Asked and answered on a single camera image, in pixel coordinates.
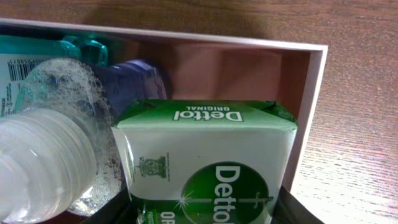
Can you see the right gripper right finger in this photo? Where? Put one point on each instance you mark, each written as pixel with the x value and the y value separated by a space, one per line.
pixel 288 210

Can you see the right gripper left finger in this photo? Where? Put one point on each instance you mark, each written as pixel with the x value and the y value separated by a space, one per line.
pixel 119 210

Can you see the green soap box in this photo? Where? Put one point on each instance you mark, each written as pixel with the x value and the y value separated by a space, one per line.
pixel 204 161

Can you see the clear blue spray bottle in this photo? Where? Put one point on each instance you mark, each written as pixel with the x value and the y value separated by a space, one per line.
pixel 58 151

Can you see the teal mouthwash bottle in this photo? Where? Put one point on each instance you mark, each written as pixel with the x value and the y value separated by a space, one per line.
pixel 20 55

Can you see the white cardboard box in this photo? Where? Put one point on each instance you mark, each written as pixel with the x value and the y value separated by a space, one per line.
pixel 214 67

